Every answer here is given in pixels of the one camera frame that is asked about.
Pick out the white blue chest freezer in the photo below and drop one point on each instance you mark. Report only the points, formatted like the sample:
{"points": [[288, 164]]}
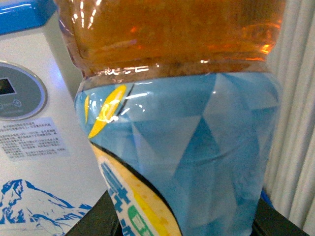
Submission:
{"points": [[49, 177]]}

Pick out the blue plastic basket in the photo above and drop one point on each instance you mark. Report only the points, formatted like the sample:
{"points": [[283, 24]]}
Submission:
{"points": [[264, 196]]}

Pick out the oval grey control panel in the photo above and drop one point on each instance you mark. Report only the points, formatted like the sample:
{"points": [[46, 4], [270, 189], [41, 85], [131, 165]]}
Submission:
{"points": [[22, 93]]}

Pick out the grey instruction sticker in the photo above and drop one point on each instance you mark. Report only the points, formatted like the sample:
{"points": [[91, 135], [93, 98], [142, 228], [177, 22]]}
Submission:
{"points": [[32, 139]]}

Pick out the iced tea drink bottle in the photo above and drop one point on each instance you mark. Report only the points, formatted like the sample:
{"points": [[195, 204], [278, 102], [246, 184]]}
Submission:
{"points": [[179, 107]]}

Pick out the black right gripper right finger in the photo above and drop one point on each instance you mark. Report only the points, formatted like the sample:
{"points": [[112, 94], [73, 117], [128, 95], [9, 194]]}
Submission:
{"points": [[269, 222]]}

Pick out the white vertical blinds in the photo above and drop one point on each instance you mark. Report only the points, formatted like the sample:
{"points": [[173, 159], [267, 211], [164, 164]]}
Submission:
{"points": [[290, 175]]}

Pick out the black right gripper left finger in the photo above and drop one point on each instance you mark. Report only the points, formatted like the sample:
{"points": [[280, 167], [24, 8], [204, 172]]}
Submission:
{"points": [[101, 220]]}

